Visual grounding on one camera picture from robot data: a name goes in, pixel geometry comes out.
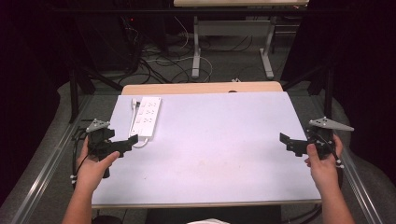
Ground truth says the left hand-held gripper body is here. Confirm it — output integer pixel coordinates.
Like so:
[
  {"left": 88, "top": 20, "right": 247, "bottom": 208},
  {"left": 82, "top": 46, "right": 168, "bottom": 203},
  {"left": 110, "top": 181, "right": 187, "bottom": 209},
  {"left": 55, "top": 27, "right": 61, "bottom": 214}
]
[{"left": 85, "top": 118, "right": 126, "bottom": 179}]

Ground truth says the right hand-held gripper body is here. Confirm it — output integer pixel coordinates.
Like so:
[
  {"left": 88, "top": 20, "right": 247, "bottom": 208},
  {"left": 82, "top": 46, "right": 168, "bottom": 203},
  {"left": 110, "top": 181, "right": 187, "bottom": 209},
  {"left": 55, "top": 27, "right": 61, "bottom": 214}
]
[{"left": 305, "top": 116, "right": 355, "bottom": 161}]

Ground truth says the person's right hand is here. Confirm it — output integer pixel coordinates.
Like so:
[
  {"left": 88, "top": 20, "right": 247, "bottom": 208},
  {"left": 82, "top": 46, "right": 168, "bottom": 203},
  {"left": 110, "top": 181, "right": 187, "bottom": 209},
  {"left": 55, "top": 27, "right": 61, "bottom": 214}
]
[{"left": 304, "top": 134, "right": 344, "bottom": 191}]

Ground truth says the person's left hand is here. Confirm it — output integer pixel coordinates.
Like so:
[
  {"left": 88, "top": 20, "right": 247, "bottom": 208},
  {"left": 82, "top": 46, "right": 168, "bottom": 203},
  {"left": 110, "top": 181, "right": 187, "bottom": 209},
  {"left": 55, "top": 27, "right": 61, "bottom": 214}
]
[{"left": 76, "top": 136, "right": 121, "bottom": 194}]

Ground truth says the white power strip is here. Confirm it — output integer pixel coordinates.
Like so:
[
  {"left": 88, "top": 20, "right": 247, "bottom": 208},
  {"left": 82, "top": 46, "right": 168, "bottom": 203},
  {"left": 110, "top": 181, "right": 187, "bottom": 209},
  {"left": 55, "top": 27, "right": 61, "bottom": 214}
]
[{"left": 129, "top": 96, "right": 163, "bottom": 140}]

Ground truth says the black metal stand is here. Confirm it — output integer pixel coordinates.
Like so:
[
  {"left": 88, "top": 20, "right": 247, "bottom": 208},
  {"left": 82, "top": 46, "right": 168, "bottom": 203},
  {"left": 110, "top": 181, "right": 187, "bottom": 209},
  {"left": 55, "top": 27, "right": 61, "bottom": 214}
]
[
  {"left": 281, "top": 61, "right": 336, "bottom": 119},
  {"left": 67, "top": 59, "right": 124, "bottom": 124}
]

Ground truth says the dark equipment cabinet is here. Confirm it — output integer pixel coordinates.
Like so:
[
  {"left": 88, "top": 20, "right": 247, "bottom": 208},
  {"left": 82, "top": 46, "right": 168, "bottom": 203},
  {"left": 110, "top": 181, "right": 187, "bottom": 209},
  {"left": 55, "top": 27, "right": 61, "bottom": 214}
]
[{"left": 73, "top": 8, "right": 145, "bottom": 73}]

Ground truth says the person's white clothing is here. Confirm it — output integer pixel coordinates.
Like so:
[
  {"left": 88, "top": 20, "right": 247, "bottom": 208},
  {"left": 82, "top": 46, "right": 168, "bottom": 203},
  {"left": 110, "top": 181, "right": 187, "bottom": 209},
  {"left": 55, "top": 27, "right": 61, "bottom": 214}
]
[{"left": 186, "top": 217, "right": 232, "bottom": 224}]

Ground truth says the white desk with metal legs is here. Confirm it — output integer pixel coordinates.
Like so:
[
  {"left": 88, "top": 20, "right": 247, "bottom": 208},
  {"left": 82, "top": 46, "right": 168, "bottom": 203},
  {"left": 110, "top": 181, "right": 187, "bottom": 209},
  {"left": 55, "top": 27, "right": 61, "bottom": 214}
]
[{"left": 173, "top": 0, "right": 310, "bottom": 80}]

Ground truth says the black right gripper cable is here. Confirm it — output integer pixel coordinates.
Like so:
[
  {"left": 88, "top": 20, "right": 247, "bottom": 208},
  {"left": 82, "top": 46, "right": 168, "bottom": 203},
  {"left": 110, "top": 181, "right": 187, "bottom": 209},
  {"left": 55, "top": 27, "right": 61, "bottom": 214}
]
[{"left": 311, "top": 132, "right": 346, "bottom": 171}]

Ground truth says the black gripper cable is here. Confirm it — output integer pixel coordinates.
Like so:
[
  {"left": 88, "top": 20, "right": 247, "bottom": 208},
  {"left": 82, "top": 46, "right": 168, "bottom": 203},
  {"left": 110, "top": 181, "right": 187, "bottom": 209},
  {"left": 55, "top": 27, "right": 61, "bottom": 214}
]
[
  {"left": 311, "top": 132, "right": 346, "bottom": 171},
  {"left": 70, "top": 119, "right": 95, "bottom": 189}
]

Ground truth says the white power strip cable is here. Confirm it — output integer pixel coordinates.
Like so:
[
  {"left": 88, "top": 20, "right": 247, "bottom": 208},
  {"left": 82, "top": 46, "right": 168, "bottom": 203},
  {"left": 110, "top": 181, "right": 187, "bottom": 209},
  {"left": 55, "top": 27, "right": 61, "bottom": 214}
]
[{"left": 128, "top": 98, "right": 150, "bottom": 149}]

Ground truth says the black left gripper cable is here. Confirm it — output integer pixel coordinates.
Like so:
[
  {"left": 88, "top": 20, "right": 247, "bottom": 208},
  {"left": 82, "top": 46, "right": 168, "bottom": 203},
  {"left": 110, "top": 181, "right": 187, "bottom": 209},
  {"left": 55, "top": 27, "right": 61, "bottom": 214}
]
[{"left": 70, "top": 119, "right": 95, "bottom": 189}]

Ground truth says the metal frame rail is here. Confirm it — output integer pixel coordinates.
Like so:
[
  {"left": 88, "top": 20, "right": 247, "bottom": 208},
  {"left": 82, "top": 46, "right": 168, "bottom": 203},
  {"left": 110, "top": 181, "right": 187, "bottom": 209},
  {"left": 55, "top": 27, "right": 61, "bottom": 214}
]
[
  {"left": 334, "top": 130, "right": 385, "bottom": 224},
  {"left": 10, "top": 94, "right": 95, "bottom": 224}
]

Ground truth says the bundle of black floor cables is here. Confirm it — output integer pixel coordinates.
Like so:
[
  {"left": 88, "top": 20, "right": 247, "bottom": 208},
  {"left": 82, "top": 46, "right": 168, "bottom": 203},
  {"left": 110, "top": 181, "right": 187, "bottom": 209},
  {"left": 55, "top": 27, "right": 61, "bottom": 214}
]
[{"left": 118, "top": 18, "right": 254, "bottom": 86}]

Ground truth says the white floor cable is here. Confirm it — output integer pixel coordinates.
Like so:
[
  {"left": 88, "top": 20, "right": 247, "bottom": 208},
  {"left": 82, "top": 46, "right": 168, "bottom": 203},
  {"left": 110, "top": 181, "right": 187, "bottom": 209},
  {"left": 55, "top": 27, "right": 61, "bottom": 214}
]
[{"left": 145, "top": 16, "right": 215, "bottom": 84}]

